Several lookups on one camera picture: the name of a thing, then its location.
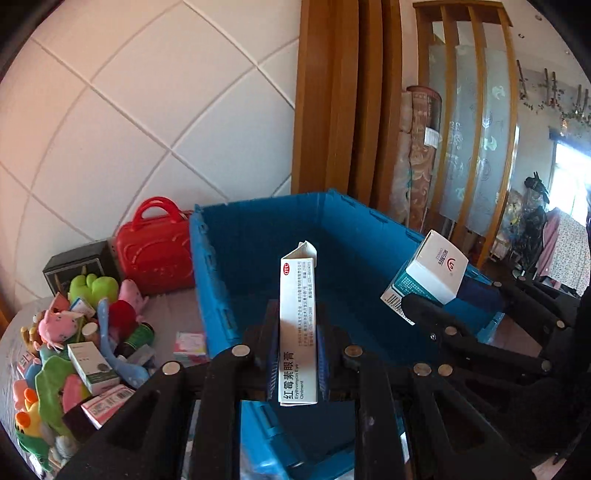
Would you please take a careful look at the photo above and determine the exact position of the white teal medicine box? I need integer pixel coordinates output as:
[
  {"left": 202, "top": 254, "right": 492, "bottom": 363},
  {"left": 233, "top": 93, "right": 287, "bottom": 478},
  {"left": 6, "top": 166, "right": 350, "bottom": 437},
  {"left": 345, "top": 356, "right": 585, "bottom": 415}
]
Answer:
[{"left": 381, "top": 230, "right": 469, "bottom": 326}]

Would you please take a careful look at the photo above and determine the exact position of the pastel tissue pack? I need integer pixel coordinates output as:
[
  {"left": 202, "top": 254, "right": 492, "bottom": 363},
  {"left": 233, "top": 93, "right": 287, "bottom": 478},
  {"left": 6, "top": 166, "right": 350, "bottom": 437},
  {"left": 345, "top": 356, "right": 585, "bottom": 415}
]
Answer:
[{"left": 172, "top": 332, "right": 209, "bottom": 367}]

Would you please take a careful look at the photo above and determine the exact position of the white eye ointment box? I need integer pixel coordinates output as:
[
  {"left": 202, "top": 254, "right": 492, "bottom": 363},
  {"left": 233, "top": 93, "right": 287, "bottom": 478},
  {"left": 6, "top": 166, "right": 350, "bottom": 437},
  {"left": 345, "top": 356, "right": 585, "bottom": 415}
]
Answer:
[{"left": 277, "top": 241, "right": 318, "bottom": 407}]

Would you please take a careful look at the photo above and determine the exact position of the red white medicine box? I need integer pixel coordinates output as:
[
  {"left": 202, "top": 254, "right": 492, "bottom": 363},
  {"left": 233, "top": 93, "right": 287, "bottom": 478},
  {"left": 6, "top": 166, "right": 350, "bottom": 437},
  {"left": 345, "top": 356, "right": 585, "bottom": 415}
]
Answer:
[{"left": 81, "top": 384, "right": 135, "bottom": 429}]

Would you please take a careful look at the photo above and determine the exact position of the white green medicine box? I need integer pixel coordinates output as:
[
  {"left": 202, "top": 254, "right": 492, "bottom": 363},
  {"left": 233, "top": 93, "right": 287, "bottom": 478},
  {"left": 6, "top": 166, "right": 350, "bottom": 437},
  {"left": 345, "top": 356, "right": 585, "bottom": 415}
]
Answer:
[{"left": 67, "top": 342, "right": 120, "bottom": 396}]

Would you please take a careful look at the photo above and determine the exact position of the pink wipes pack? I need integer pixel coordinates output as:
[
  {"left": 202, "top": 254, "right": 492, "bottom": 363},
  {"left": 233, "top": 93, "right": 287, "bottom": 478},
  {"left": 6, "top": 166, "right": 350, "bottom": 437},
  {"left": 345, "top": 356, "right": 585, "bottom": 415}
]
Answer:
[{"left": 61, "top": 374, "right": 91, "bottom": 413}]

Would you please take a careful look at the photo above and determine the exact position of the green bottle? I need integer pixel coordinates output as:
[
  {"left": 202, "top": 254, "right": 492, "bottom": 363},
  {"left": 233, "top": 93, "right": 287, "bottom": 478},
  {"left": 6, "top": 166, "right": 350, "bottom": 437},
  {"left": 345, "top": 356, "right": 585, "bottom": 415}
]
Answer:
[{"left": 114, "top": 322, "right": 155, "bottom": 359}]

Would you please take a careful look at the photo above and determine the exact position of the green cloth bib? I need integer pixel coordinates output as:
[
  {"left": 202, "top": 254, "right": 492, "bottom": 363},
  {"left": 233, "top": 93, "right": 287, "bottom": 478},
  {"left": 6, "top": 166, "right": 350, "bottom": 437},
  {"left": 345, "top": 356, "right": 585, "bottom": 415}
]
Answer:
[{"left": 35, "top": 356, "right": 76, "bottom": 438}]

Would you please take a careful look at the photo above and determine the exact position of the green frog duck plush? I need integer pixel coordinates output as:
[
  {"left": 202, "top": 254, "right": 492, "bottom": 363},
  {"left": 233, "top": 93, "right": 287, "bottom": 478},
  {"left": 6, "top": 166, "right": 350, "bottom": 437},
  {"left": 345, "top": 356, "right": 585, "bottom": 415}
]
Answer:
[{"left": 13, "top": 380, "right": 55, "bottom": 472}]

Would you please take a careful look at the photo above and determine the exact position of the white tablecloth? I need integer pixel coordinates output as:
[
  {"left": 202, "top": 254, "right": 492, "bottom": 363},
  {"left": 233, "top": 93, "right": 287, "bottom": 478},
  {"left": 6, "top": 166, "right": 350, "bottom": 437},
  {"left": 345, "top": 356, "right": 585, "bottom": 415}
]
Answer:
[{"left": 1, "top": 289, "right": 204, "bottom": 471}]

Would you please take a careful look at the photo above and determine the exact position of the pink pig plush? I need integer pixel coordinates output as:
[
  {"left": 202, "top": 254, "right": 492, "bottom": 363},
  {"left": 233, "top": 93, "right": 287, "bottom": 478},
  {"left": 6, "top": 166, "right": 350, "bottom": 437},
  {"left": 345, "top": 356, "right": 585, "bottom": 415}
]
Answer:
[{"left": 37, "top": 293, "right": 83, "bottom": 350}]

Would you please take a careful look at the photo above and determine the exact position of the green plush toy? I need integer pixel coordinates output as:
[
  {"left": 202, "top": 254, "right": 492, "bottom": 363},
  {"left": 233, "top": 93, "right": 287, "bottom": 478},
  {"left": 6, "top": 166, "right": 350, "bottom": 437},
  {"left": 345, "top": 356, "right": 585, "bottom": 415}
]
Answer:
[{"left": 68, "top": 274, "right": 119, "bottom": 308}]

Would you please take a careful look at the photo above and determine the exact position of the red toy suitcase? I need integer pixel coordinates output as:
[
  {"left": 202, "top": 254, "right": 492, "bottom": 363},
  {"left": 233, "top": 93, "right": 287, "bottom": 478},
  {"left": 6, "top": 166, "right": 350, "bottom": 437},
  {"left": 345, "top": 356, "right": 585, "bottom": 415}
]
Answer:
[{"left": 114, "top": 196, "right": 194, "bottom": 296}]

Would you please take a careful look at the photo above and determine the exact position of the black framed box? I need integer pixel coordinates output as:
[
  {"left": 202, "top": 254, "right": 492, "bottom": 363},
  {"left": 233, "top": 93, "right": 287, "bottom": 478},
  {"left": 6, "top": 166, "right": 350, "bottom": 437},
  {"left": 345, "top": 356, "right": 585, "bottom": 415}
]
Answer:
[{"left": 42, "top": 240, "right": 120, "bottom": 295}]

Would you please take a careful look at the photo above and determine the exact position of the rolled carpet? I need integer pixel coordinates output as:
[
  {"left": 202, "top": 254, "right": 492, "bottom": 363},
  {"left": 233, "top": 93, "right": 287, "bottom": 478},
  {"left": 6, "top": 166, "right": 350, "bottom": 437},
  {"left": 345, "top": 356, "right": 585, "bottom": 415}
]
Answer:
[{"left": 389, "top": 85, "right": 442, "bottom": 231}]

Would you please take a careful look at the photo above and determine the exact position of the blue plastic crate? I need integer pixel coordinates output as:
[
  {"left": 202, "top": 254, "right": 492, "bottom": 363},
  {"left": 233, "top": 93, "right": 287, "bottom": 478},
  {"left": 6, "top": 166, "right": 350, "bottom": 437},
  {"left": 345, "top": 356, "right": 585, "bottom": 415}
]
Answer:
[{"left": 187, "top": 187, "right": 506, "bottom": 480}]

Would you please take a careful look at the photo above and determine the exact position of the wooden glass partition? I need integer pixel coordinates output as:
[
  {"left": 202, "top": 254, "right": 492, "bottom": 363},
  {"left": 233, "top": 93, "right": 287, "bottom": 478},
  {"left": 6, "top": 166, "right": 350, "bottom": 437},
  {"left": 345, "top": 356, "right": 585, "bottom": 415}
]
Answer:
[{"left": 414, "top": 1, "right": 519, "bottom": 267}]

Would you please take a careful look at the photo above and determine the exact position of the wooden door frame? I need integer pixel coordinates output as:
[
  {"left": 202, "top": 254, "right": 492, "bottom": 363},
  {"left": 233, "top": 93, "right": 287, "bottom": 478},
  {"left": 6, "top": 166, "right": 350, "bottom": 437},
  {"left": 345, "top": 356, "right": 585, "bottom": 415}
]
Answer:
[{"left": 291, "top": 0, "right": 403, "bottom": 212}]

